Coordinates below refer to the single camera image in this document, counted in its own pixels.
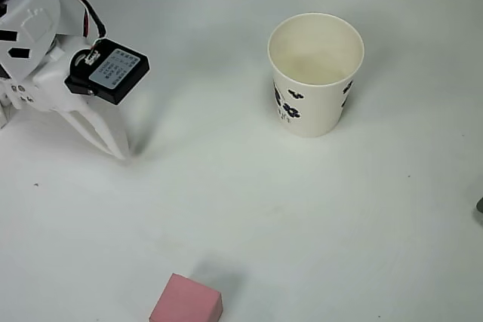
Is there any white paper cup, blue print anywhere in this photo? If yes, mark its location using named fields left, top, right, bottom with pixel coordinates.
left=267, top=12, right=365, bottom=139

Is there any red black white servo cable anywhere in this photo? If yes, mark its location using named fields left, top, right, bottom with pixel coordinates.
left=36, top=0, right=106, bottom=44

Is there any pink block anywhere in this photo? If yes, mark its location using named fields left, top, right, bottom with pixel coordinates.
left=149, top=272, right=223, bottom=322

